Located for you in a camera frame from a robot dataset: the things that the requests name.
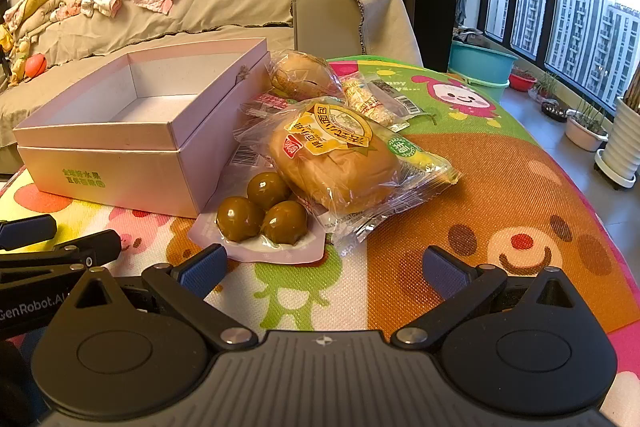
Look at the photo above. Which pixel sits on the yellow patterned baby blanket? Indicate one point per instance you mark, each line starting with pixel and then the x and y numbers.
pixel 35 4

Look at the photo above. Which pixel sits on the red plastic basin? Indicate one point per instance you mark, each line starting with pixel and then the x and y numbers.
pixel 522 83

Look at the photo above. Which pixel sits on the orange ball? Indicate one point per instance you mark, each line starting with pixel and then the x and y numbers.
pixel 36 64

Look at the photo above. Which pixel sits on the tall white ribbed plant pot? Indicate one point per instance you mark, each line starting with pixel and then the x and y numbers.
pixel 620 142

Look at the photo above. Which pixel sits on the yellow plush toy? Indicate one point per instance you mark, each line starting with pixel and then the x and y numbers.
pixel 10 52

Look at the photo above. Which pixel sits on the large packaged bread loaf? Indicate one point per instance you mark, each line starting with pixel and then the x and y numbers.
pixel 330 162

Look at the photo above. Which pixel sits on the teal plastic basin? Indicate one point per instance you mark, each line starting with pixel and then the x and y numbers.
pixel 480 57

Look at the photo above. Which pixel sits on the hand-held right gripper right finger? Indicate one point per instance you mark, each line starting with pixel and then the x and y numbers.
pixel 442 269

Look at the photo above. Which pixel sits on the clear long snack packet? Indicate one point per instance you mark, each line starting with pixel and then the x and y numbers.
pixel 370 104

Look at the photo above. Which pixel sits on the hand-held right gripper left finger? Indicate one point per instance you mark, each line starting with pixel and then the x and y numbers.
pixel 205 269

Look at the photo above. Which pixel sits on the white oval flower pot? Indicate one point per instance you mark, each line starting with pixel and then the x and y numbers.
pixel 585 134

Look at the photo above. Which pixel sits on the colourful cartoon play mat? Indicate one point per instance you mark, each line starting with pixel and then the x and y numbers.
pixel 500 187

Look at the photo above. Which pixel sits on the small packaged round bun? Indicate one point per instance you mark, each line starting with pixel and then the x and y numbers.
pixel 300 72

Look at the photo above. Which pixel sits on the beige sofa cover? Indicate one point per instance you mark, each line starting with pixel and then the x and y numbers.
pixel 200 12

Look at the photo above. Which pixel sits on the grey sofa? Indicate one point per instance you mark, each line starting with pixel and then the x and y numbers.
pixel 320 17

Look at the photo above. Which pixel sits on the green plastic bucket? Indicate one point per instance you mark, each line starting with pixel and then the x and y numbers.
pixel 482 88

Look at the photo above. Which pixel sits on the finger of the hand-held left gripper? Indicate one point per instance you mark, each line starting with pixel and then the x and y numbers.
pixel 25 229
pixel 95 247

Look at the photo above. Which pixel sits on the packaged braised eggs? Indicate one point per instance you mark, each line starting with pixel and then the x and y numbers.
pixel 285 222

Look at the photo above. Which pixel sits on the small dark flower pot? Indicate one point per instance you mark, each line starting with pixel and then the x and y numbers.
pixel 554 113

